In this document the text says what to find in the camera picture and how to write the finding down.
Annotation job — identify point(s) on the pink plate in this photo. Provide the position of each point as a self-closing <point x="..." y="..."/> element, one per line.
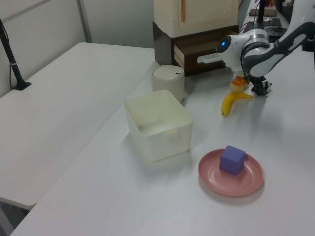
<point x="214" y="182"/>

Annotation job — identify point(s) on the black white panda toy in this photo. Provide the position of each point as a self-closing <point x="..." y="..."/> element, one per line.
<point x="264" y="90"/>

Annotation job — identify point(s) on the black camera pole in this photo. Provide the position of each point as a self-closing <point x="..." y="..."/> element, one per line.
<point x="14" y="68"/>

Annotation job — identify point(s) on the purple cube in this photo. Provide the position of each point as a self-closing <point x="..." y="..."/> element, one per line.
<point x="231" y="161"/>

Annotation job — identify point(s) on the yellow toy banana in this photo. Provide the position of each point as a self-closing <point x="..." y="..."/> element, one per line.
<point x="230" y="102"/>

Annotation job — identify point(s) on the cream plastic storage box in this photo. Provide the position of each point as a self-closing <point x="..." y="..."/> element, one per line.
<point x="157" y="137"/>

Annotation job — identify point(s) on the toy bread slice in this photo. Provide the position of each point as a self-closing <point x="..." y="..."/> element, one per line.
<point x="238" y="84"/>

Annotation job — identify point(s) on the cream lidded trash can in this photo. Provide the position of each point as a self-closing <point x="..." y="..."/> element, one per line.
<point x="167" y="81"/>

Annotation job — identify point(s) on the black monitor stand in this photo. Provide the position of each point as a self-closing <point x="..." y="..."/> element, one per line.
<point x="261" y="12"/>

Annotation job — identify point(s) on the cream plastic cabinet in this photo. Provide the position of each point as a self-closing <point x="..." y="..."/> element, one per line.
<point x="201" y="14"/>

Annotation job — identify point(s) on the wooden drawer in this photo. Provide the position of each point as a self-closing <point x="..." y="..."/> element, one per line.
<point x="192" y="66"/>

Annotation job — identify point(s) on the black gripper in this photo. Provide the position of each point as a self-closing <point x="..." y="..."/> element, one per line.
<point x="256" y="80"/>

